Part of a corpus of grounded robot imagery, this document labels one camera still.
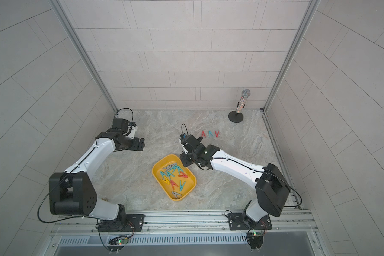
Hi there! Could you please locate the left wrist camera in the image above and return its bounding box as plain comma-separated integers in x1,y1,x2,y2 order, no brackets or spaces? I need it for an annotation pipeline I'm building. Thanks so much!
127,122,137,139

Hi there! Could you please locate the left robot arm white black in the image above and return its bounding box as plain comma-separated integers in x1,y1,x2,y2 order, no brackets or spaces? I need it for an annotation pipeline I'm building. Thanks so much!
49,118,145,222

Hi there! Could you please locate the teal clothespin in box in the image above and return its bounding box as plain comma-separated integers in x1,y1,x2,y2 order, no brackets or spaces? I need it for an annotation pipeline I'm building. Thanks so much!
160,171,170,180

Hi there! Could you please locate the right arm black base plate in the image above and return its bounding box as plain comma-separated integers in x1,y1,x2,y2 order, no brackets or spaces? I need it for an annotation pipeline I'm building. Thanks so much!
224,210,273,231

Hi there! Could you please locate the aluminium mounting rail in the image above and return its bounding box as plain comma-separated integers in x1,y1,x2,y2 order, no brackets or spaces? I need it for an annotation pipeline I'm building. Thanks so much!
49,209,317,236

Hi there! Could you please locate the glitter microphone on black stand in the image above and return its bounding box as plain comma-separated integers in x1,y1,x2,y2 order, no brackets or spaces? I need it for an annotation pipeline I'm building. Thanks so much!
228,89,251,123

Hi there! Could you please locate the left green circuit board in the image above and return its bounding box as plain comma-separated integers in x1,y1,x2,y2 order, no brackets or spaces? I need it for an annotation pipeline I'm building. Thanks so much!
107,235,131,254

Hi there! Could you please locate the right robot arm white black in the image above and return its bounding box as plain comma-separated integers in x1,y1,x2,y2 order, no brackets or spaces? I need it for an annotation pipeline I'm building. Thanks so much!
179,133,291,223

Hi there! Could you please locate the grey clothespin in box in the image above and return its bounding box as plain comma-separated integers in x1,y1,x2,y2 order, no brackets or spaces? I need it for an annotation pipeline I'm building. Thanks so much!
171,191,182,199

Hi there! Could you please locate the yellow plastic storage box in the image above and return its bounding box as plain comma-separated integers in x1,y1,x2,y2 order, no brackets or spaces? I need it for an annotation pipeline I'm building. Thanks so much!
151,154,197,201

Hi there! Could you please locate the red clothespin in box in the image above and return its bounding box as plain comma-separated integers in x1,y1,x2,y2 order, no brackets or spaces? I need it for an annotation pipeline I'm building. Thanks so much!
178,171,188,179

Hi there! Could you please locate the yellow clothespin in box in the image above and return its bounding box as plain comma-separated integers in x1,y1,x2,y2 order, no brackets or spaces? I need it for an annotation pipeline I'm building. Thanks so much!
163,177,171,185

